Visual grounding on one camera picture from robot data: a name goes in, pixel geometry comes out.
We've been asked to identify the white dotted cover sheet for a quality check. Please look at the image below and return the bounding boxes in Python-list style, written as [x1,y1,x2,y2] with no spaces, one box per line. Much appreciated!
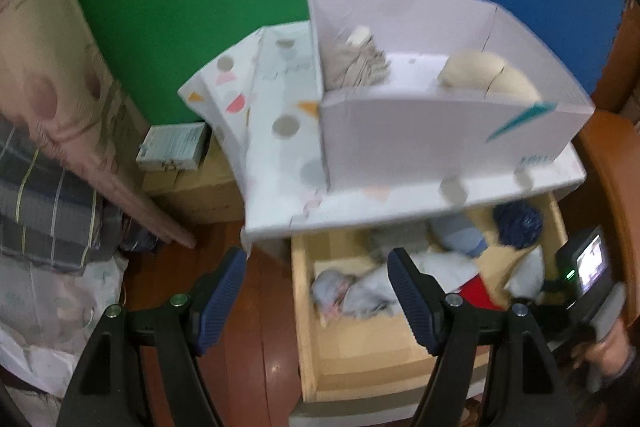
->
[177,21,587,242]

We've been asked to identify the blue packet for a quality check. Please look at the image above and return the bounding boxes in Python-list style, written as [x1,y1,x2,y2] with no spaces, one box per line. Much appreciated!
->
[120,227,161,253]

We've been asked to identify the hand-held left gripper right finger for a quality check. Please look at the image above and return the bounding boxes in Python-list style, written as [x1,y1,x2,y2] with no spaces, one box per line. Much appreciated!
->
[387,248,576,427]

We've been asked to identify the red sock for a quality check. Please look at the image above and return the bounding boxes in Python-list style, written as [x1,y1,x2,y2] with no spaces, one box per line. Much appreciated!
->
[457,279,507,310]

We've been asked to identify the person's right hand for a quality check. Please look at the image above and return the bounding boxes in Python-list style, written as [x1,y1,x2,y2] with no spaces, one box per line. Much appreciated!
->
[575,317,640,380]

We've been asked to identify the navy sock ball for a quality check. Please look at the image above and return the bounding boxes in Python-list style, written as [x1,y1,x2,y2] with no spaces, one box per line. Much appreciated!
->
[492,199,544,250]

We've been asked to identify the grey plaid blanket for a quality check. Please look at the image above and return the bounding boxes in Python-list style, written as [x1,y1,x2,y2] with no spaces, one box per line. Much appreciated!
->
[0,117,126,275]

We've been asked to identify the pink floral mattress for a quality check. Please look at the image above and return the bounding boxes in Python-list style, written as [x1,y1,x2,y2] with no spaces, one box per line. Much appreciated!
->
[0,0,197,249]

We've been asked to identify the white cloth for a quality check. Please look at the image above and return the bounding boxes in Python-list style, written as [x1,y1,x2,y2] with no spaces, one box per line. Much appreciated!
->
[357,251,481,303]
[504,246,547,299]

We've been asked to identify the green foam mat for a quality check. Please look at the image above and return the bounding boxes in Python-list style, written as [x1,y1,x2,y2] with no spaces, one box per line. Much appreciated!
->
[52,0,406,128]

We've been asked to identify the white cardboard box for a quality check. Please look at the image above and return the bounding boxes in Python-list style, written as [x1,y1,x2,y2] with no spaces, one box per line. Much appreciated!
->
[306,0,597,195]

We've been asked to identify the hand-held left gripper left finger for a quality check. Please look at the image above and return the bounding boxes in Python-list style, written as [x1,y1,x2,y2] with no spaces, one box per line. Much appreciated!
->
[56,247,248,427]

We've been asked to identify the brown cardboard box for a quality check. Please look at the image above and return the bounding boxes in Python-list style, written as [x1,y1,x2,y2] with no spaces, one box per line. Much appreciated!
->
[141,139,247,226]

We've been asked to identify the light blue sock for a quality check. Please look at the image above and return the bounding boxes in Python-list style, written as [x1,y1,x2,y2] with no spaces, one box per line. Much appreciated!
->
[431,213,488,259]

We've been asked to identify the grey-fronted wooden drawer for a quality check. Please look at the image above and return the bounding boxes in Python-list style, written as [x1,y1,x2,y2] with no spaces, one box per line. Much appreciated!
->
[290,192,571,427]

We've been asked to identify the grey sock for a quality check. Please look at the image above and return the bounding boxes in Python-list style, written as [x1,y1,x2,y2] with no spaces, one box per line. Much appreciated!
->
[369,222,432,258]

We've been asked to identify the grey mottled cloth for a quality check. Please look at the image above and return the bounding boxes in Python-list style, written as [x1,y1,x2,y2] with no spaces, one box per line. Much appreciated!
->
[311,269,401,327]

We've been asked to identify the white crumpled bag pile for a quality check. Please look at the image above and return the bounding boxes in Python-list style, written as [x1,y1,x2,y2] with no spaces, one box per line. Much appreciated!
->
[0,252,128,408]

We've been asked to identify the small white carton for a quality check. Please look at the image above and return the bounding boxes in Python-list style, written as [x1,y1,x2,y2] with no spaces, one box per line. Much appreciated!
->
[136,122,212,172]

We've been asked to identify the beige cloth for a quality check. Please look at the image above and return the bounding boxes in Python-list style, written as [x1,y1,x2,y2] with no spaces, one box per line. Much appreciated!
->
[320,26,393,90]
[437,49,542,104]

